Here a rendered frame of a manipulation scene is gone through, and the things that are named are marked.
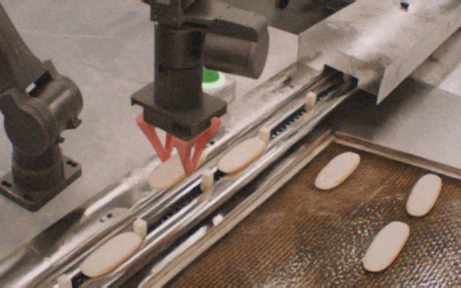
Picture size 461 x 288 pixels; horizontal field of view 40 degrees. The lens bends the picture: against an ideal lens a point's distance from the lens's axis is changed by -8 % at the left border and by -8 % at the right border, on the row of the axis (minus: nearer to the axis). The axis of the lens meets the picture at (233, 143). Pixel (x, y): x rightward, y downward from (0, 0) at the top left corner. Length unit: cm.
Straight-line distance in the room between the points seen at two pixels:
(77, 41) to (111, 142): 37
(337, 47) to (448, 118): 26
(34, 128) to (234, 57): 30
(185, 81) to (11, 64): 26
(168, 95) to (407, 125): 56
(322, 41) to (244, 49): 52
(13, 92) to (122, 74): 43
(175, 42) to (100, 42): 66
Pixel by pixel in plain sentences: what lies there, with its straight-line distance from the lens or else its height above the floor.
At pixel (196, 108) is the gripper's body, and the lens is 79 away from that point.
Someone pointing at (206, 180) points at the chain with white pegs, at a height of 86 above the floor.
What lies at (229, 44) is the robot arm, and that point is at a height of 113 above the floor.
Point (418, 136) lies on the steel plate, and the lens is 120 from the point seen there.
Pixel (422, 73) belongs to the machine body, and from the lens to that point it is 142.
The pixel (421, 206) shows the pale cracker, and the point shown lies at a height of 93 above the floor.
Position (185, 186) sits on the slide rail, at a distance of 96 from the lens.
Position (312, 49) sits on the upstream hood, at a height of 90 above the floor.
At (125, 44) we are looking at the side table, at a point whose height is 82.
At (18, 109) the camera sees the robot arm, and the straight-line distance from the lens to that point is 89.
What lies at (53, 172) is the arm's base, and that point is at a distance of 97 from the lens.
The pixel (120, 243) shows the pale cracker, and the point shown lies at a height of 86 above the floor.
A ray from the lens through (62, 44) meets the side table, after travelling 140.
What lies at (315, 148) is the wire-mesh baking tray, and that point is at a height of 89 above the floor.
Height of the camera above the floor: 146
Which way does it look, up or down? 36 degrees down
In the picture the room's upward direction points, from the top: 5 degrees clockwise
